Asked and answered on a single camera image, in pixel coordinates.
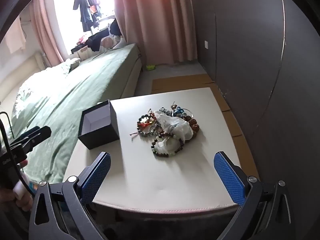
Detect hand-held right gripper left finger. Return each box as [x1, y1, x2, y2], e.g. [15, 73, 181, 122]
[29, 151, 112, 240]

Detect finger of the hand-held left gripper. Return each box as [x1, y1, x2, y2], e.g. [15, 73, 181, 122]
[10, 126, 52, 153]

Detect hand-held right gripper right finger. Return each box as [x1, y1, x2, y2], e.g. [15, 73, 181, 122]
[213, 151, 297, 240]

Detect black square gift box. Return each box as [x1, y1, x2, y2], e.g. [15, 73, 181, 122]
[78, 100, 120, 150]

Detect pile of beaded bracelets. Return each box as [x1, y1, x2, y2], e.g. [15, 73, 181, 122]
[129, 102, 200, 158]

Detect clear plastic bag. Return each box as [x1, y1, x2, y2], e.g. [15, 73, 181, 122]
[154, 110, 194, 143]

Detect person's left hand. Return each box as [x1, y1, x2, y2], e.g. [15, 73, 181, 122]
[0, 160, 34, 212]

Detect green floral quilt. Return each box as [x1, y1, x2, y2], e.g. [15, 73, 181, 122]
[11, 79, 52, 130]

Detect white padded table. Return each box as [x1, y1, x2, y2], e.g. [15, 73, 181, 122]
[62, 87, 242, 212]

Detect bed with green sheet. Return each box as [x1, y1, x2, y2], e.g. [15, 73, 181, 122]
[10, 43, 143, 184]

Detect beige headboard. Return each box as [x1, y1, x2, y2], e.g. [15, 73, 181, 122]
[0, 52, 48, 87]

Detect narrow pink curtain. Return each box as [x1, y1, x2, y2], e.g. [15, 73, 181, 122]
[29, 0, 66, 68]

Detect pale pink towel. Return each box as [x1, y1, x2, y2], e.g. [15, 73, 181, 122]
[5, 17, 27, 53]

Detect flat brown cardboard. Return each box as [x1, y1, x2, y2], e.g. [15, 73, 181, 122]
[151, 74, 258, 179]

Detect heap of clothes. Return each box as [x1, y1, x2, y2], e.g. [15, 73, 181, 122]
[71, 19, 128, 53]

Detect dark grey wardrobe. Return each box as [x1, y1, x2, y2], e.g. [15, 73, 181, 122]
[189, 0, 320, 205]

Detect dark hanging clothes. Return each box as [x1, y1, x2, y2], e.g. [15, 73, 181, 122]
[73, 0, 103, 33]

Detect wide pink curtain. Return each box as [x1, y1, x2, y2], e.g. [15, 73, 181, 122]
[112, 0, 198, 65]

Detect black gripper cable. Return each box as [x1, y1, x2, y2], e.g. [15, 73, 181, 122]
[0, 111, 35, 198]

